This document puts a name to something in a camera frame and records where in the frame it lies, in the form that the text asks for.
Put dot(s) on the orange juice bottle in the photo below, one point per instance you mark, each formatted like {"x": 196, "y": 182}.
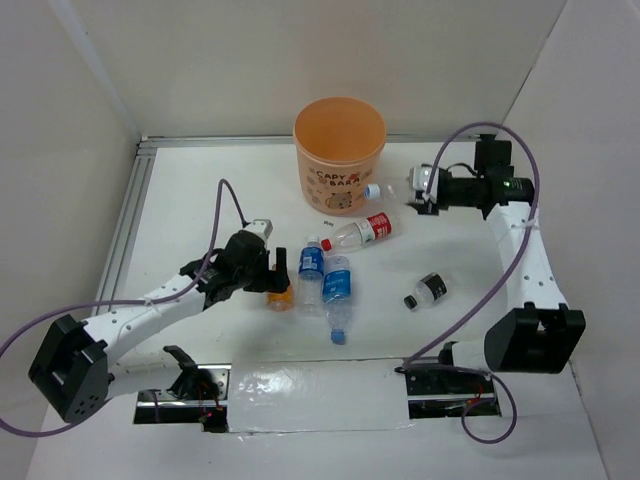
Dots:
{"x": 280, "y": 302}

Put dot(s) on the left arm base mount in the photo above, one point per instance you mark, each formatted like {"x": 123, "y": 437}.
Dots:
{"x": 202, "y": 402}

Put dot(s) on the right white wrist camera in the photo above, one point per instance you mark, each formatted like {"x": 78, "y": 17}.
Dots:
{"x": 424, "y": 183}

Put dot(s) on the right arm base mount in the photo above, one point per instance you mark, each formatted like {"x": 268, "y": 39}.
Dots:
{"x": 433, "y": 393}

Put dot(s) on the small black-label bottle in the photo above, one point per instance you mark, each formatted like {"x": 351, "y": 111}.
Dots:
{"x": 428, "y": 290}

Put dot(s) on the red-label clear bottle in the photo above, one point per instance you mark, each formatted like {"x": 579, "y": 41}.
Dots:
{"x": 361, "y": 233}

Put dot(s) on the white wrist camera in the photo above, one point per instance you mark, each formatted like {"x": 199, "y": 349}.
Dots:
{"x": 262, "y": 228}
{"x": 424, "y": 183}

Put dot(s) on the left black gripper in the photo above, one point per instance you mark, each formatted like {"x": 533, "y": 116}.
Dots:
{"x": 271, "y": 280}

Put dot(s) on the blue-label bottle white cap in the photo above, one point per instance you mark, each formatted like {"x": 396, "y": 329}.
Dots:
{"x": 310, "y": 277}

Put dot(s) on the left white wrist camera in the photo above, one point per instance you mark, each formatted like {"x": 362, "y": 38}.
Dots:
{"x": 262, "y": 228}

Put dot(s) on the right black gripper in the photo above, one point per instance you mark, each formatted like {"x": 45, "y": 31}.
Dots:
{"x": 423, "y": 208}

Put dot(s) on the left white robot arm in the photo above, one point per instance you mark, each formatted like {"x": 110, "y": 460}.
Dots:
{"x": 80, "y": 365}

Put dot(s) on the orange capybara plastic bin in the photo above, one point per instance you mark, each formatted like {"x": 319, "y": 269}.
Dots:
{"x": 339, "y": 141}

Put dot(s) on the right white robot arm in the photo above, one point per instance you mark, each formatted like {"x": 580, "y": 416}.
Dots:
{"x": 539, "y": 331}

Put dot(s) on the clear crushed plastic bottle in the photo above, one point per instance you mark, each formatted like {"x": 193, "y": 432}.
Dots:
{"x": 391, "y": 194}

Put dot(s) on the blue-label bottle blue cap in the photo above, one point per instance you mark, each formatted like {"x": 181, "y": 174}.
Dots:
{"x": 337, "y": 296}

